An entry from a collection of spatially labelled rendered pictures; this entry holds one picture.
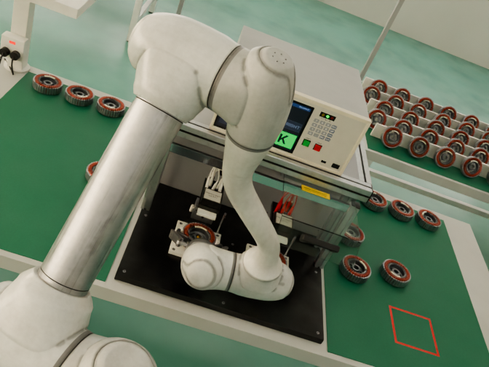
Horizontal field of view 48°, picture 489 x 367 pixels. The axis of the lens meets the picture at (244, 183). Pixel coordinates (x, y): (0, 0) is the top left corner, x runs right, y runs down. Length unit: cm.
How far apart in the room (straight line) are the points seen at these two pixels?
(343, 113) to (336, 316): 65
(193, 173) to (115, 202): 91
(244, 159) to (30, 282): 45
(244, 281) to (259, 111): 54
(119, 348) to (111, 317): 147
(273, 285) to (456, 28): 727
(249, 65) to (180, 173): 100
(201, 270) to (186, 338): 120
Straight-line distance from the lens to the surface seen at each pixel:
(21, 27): 234
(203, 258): 133
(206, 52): 98
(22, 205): 177
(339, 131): 164
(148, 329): 249
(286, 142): 166
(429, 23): 831
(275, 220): 174
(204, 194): 171
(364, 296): 195
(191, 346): 249
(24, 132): 206
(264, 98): 95
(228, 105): 98
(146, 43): 102
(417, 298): 209
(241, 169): 109
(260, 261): 134
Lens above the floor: 194
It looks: 34 degrees down
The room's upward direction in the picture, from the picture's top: 24 degrees clockwise
